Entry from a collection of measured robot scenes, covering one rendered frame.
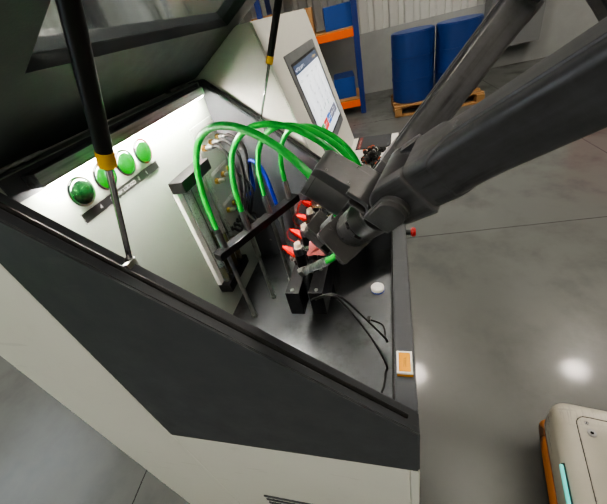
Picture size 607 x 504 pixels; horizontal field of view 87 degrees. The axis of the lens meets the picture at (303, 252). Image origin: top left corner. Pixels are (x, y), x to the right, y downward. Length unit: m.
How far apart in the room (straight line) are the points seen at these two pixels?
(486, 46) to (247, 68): 0.61
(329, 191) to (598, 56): 0.26
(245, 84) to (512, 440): 1.65
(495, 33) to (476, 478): 1.46
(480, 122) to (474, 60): 0.36
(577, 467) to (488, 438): 0.37
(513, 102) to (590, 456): 1.30
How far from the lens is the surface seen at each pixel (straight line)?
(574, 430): 1.50
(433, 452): 1.66
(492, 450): 1.70
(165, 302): 0.50
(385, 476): 0.85
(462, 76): 0.65
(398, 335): 0.75
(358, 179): 0.40
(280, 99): 1.02
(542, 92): 0.28
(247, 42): 1.02
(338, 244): 0.50
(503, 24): 0.68
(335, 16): 5.88
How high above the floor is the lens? 1.54
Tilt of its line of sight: 36 degrees down
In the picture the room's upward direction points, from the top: 15 degrees counter-clockwise
